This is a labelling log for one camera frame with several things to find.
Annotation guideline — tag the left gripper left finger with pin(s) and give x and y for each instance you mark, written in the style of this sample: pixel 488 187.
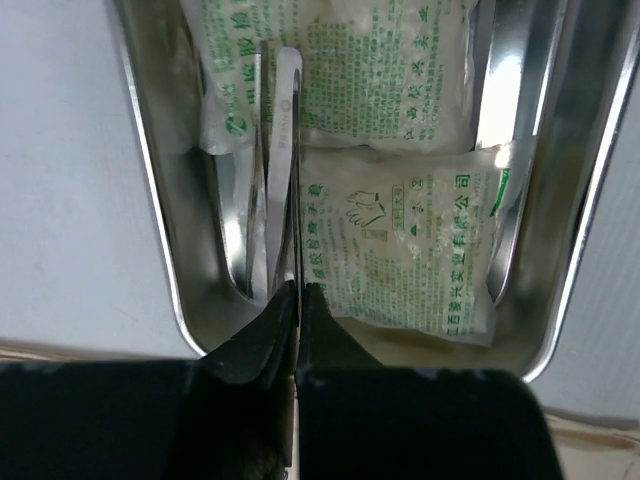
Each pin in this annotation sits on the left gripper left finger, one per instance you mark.
pixel 227 415

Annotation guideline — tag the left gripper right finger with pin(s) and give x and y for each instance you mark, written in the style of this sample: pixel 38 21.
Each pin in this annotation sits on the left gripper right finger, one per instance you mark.
pixel 360 419

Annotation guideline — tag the green glove packet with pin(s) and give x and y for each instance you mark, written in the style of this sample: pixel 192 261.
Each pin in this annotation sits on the green glove packet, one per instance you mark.
pixel 392 75
pixel 405 242

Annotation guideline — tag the steel tweezers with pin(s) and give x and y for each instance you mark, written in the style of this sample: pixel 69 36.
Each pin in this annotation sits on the steel tweezers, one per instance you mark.
pixel 289 65
pixel 258 161

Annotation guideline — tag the beige cloth mat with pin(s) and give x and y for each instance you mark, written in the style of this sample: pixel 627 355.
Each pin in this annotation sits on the beige cloth mat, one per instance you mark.
pixel 586 448

